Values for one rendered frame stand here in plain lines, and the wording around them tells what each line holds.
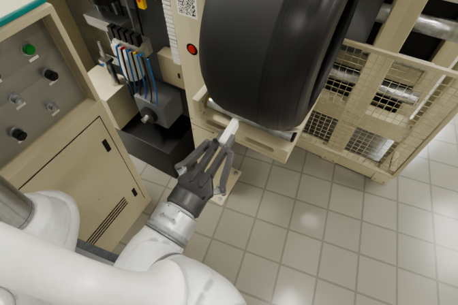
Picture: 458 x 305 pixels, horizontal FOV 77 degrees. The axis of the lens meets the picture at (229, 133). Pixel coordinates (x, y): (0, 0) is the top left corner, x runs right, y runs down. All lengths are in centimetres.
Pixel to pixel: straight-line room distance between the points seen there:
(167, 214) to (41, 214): 34
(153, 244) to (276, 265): 124
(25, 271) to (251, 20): 56
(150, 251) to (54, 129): 72
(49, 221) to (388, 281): 162
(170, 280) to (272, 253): 135
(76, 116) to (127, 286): 84
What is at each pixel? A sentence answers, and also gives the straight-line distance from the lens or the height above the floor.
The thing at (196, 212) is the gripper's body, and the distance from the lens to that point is 59.
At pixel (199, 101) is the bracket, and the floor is 94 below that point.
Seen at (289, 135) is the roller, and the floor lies 91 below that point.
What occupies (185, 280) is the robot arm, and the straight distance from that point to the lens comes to 43.
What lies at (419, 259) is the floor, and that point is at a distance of 202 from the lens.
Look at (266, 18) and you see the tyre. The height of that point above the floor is 135.
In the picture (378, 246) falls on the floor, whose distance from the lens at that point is 194.
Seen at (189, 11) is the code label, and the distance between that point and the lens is 96.
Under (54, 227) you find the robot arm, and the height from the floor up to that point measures 100.
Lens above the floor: 168
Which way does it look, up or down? 53 degrees down
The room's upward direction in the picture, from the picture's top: straight up
